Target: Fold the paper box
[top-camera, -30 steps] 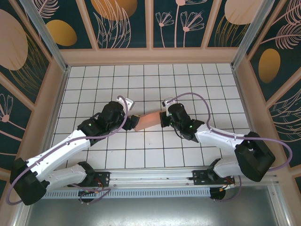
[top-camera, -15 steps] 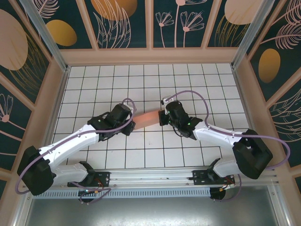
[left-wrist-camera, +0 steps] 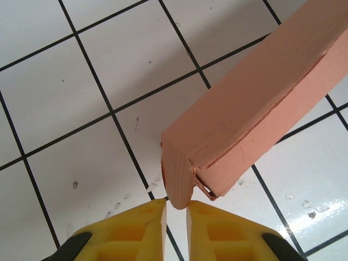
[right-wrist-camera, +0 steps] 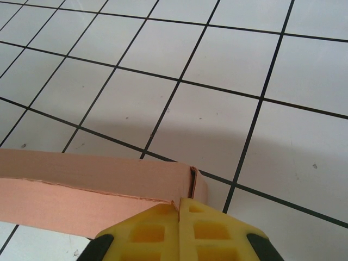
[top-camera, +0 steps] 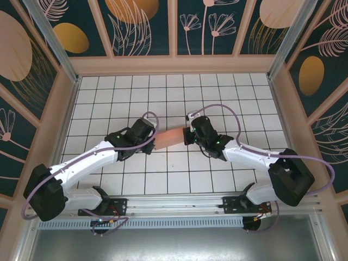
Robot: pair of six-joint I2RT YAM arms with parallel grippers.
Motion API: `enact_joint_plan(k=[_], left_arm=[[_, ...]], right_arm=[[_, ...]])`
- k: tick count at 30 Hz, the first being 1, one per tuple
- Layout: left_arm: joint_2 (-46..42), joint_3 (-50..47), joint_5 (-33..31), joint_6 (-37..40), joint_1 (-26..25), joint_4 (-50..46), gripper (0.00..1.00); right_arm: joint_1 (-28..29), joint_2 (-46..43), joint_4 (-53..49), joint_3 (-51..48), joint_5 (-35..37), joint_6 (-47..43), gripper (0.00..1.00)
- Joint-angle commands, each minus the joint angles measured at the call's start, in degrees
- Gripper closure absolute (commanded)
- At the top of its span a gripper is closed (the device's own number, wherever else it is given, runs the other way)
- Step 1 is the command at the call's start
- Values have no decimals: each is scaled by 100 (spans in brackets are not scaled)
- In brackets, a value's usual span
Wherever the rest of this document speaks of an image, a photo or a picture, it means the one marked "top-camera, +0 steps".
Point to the pink paper box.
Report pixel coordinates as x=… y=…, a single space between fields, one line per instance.
x=171 y=138

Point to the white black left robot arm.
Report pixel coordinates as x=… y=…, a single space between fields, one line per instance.
x=87 y=160

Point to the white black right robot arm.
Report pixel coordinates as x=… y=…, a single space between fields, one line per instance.
x=250 y=155

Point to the grey metal sheet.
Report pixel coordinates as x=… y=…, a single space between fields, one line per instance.
x=176 y=244

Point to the dark panel with leaf lines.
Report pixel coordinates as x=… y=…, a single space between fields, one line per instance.
x=334 y=141

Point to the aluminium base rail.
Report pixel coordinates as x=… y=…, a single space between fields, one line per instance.
x=176 y=204

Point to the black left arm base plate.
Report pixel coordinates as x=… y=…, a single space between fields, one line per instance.
x=121 y=206

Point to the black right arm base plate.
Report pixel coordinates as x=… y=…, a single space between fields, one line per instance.
x=231 y=206

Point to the aluminium corner post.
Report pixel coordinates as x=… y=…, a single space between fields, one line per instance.
x=54 y=40
x=289 y=40

